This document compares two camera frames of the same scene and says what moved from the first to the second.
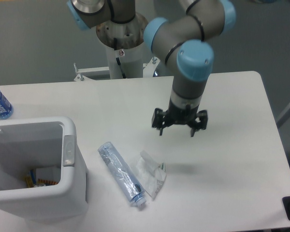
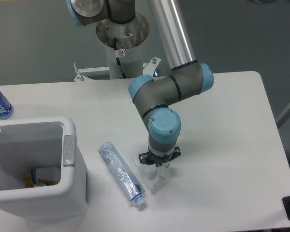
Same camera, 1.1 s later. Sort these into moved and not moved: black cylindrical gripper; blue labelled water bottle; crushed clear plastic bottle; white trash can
Moved: black cylindrical gripper
Not moved: crushed clear plastic bottle; blue labelled water bottle; white trash can
